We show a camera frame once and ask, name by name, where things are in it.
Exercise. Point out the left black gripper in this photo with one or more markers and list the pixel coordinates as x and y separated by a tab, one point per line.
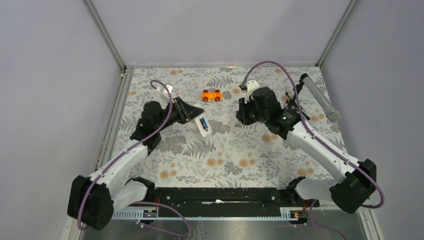
185	111

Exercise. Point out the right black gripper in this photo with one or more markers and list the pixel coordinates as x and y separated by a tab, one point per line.
241	114

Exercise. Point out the white remote control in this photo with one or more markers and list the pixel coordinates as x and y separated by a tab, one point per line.
200	128

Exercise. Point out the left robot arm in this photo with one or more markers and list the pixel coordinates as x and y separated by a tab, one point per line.
94	199

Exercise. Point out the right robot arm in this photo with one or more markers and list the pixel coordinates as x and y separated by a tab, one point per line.
353	181

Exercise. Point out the floral table mat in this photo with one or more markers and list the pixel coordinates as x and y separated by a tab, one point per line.
234	155

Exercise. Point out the orange toy car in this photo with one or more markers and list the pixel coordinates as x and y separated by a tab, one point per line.
214	95

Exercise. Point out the black tripod mic stand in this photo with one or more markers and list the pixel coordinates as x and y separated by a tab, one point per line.
291	101

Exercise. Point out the silver microphone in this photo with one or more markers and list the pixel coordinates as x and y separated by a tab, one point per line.
329	110

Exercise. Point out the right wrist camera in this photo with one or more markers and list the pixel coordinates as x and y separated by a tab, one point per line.
249	87

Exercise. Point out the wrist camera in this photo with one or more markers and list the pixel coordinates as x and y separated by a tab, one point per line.
165	91
249	87

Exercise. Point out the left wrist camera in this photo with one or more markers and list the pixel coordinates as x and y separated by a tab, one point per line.
165	91

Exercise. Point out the aluminium frame rails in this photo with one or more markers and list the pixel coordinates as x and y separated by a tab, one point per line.
127	73

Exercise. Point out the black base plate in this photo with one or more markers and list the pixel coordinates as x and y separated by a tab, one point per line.
174	198

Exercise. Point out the grey slotted cable duct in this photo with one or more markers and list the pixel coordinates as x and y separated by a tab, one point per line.
208	213

